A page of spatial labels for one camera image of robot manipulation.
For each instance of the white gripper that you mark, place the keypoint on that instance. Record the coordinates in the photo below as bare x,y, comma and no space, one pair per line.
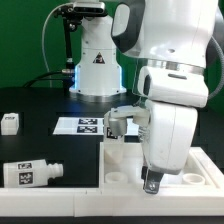
167,141

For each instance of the white square tabletop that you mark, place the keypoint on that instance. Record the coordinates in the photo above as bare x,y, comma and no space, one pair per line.
129,166

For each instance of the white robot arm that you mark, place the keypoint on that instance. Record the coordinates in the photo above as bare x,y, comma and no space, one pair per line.
170,39

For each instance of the paper sheet with tags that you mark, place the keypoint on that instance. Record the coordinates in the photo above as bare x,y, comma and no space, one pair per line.
93,126

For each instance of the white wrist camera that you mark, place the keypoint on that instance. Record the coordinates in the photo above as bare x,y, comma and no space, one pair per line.
133,96

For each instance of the white L-shaped obstacle wall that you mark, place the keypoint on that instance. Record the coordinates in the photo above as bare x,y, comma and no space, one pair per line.
103,201

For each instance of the black camera stand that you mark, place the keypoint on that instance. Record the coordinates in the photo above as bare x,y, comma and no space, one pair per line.
73,14

